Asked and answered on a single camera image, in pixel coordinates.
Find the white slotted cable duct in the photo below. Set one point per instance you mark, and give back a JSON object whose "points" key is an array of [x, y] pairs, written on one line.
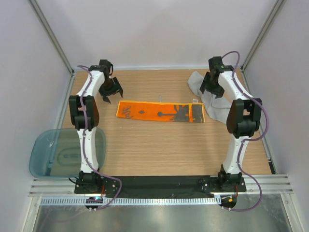
{"points": [[88, 201]]}

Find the left aluminium frame post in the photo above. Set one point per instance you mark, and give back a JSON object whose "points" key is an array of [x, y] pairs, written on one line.
{"points": [[50, 34]]}

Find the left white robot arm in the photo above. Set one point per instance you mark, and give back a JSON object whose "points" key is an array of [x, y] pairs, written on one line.
{"points": [[84, 117]]}

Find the right aluminium frame post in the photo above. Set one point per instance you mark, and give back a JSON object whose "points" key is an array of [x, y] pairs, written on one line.
{"points": [[263, 32]]}

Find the blue translucent plastic tray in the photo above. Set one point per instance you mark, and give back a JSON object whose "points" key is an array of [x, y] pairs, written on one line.
{"points": [[56, 154]]}

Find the aluminium rail front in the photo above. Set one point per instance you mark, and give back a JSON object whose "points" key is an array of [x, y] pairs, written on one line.
{"points": [[275, 183]]}

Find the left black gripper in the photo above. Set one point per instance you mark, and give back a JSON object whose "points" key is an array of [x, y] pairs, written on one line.
{"points": [[117, 89]]}

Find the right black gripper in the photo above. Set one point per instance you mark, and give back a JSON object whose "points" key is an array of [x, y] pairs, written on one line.
{"points": [[218, 92]]}

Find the orange grey patterned towel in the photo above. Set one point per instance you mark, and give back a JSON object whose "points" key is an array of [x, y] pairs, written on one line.
{"points": [[161, 111]]}

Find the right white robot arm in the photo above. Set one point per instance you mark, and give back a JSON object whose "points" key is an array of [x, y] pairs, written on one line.
{"points": [[242, 121]]}

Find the aluminium frame post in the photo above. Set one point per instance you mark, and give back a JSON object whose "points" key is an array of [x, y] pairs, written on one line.
{"points": [[50, 34], [263, 32]]}

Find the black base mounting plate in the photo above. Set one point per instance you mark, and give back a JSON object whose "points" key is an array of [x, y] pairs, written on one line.
{"points": [[159, 187]]}

